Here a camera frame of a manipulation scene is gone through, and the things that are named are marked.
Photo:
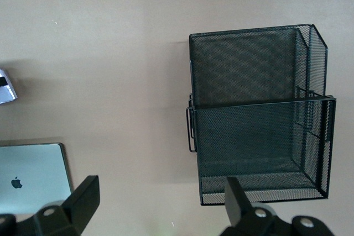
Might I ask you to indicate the black mesh two-tier tray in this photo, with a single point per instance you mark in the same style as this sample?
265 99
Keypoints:
249 67

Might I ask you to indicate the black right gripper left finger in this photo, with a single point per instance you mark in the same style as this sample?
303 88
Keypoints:
83 200

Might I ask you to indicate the silver closed laptop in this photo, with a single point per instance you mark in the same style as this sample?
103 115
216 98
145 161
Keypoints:
33 169

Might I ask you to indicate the lilac flip phone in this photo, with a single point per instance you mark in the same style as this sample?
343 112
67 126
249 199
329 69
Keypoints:
8 95

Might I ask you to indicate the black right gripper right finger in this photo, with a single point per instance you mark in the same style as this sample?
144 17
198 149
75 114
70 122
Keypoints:
235 203

